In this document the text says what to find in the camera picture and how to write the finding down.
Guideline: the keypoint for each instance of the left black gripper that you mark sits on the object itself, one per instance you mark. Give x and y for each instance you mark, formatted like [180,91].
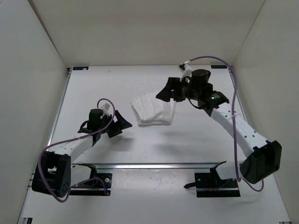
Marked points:
[121,123]

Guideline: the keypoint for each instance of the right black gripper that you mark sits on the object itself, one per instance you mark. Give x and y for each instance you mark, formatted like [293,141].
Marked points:
[174,85]

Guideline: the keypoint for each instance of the white pleated skirt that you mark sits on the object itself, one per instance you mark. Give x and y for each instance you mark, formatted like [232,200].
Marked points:
[150,111]

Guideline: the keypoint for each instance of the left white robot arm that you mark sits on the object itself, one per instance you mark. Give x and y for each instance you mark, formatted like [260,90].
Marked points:
[53,171]

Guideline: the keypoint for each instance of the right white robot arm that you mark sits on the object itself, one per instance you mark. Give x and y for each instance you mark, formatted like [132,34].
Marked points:
[262,156]

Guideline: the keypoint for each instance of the right blue corner label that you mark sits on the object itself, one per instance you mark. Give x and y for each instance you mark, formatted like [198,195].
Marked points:
[218,66]

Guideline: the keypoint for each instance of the blue corner label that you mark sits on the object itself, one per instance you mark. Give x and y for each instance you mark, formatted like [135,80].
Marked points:
[218,66]
[80,68]

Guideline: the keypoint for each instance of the left blue corner label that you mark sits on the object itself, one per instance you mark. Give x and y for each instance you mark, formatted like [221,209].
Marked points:
[80,68]

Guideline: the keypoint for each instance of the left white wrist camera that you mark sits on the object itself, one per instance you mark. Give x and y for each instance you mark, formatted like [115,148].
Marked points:
[105,108]

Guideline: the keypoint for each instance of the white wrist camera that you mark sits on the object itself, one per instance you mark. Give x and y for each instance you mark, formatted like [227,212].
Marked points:
[185,69]
[105,108]

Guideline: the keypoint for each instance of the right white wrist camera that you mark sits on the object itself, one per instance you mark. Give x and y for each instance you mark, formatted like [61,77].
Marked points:
[185,69]

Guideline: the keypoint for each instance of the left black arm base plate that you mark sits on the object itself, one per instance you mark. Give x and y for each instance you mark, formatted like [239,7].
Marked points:
[87,180]

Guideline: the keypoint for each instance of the aluminium table front rail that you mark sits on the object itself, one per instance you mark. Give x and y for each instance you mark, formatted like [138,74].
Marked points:
[185,165]

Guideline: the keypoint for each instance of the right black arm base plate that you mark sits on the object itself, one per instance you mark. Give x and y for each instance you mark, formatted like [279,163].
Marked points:
[211,185]

